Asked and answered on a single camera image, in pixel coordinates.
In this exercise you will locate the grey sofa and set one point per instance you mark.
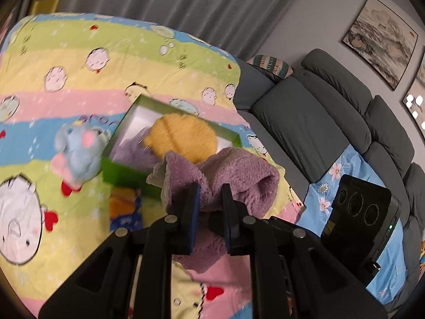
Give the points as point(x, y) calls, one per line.
point(305, 123)

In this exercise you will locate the small framed picture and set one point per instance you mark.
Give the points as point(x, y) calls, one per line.
point(416, 103)

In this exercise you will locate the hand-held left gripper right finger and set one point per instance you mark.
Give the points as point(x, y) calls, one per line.
point(227, 212)

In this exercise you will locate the blue elephant plush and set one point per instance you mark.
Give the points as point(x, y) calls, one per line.
point(79, 153)

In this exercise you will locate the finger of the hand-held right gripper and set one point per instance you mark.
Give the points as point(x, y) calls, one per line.
point(292, 226)

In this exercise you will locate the green cardboard box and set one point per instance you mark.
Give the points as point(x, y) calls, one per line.
point(116, 172)

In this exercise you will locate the orange round fluffy cloth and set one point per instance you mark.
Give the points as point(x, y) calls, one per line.
point(179, 136)

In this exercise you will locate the large framed landscape picture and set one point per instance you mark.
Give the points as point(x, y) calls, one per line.
point(381, 40)

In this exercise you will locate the striped cushion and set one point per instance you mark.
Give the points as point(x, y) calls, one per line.
point(270, 66)

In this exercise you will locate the purple plush cloth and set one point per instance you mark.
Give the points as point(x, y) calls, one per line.
point(245, 176)

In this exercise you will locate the purple towel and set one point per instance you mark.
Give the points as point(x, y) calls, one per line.
point(132, 149)

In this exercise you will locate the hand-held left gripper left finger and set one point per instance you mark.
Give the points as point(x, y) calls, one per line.
point(195, 206)

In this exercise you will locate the grey curtain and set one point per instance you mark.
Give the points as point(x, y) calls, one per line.
point(182, 3)

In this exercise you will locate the cartoon printed blanket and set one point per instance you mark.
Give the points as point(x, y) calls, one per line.
point(66, 73)

